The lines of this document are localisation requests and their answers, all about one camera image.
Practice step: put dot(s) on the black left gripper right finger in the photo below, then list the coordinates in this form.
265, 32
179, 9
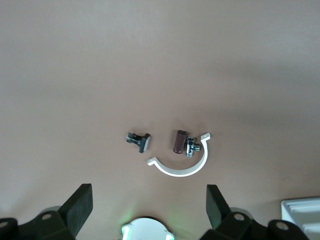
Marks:
217, 212

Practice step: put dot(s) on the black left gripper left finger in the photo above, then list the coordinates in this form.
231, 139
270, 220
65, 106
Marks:
75, 212

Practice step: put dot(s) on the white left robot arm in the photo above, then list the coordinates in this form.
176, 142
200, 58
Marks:
147, 228

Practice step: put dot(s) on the silver metal connector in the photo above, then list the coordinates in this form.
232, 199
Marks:
191, 147

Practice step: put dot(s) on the brown cylindrical capacitor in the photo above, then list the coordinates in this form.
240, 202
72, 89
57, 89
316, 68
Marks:
179, 141

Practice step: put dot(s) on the black push switch part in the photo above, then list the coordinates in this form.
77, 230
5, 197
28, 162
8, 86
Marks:
142, 142

